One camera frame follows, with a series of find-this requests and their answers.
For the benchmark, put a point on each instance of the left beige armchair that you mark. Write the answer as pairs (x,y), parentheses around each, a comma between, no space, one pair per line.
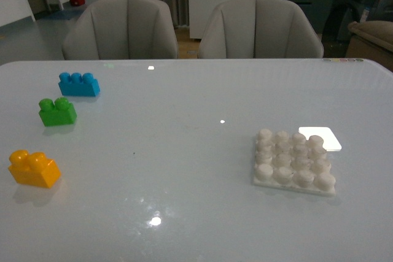
(122,30)

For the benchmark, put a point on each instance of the right beige armchair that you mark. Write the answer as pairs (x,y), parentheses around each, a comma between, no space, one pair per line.
(245,29)

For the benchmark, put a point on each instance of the yellow two-stud toy block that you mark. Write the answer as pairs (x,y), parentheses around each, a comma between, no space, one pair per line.
(33,169)

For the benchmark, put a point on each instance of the brown sofa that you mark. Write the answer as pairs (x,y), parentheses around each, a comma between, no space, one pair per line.
(371,40)

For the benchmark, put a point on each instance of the coloured sticker strip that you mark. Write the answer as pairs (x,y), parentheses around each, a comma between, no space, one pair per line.
(343,60)

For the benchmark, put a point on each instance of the dark grey box appliance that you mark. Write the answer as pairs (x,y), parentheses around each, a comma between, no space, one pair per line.
(344,12)

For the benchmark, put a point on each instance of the white studded base plate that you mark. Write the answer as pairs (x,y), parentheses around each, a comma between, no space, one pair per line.
(292,162)

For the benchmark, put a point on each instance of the blue three-stud toy block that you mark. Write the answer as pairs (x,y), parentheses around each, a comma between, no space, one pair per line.
(77,84)

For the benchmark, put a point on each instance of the green two-stud toy block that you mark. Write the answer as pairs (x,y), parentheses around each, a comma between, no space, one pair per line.
(58,112)

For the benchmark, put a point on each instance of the beige armchair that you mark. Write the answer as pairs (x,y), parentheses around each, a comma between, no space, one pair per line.
(122,30)
(245,29)

